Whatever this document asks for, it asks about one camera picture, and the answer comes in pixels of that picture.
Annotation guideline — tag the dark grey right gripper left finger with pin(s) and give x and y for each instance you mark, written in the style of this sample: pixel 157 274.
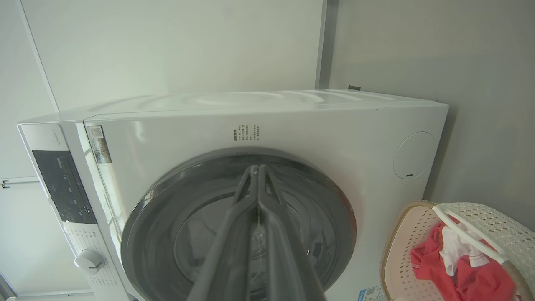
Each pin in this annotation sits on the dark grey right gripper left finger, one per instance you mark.
pixel 232 251

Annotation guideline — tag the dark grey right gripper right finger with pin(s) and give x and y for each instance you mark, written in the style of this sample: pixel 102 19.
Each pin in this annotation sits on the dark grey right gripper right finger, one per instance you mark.
pixel 284 259

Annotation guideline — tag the white cloth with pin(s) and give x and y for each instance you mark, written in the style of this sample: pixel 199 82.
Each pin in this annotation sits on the white cloth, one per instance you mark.
pixel 202 234

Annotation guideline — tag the beige perforated laundry basket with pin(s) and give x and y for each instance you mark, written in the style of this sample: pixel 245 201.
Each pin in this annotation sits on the beige perforated laundry basket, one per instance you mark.
pixel 401 251

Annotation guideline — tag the dark round washing machine door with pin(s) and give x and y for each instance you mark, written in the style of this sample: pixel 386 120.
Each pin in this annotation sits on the dark round washing machine door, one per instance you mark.
pixel 159 230

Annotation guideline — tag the blue energy label sticker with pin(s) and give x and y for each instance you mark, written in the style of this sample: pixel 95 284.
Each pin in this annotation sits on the blue energy label sticker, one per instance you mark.
pixel 371 294

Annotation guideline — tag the white front-load washing machine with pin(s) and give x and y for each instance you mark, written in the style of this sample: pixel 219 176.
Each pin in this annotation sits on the white front-load washing machine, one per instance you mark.
pixel 313 129

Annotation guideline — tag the white washer dial knob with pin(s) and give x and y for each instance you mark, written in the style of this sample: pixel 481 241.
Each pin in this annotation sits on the white washer dial knob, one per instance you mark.
pixel 89 261

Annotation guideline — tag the round white filter cover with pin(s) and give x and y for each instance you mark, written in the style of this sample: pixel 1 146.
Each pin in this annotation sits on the round white filter cover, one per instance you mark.
pixel 413 155

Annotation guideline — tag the small silver QR sticker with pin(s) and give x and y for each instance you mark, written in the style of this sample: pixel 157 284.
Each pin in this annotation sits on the small silver QR sticker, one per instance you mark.
pixel 99 145

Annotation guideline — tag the white garment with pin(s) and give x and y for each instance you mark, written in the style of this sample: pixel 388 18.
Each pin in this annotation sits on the white garment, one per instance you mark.
pixel 453 248

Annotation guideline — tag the black washer control panel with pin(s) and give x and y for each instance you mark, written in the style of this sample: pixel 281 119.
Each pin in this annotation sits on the black washer control panel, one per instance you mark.
pixel 62 188

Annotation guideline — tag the red garment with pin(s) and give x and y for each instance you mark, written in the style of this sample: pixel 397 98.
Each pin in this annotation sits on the red garment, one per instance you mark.
pixel 480 284

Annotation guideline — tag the grey metal wall rail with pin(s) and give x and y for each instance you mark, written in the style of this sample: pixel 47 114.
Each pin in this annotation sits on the grey metal wall rail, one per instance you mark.
pixel 19 181

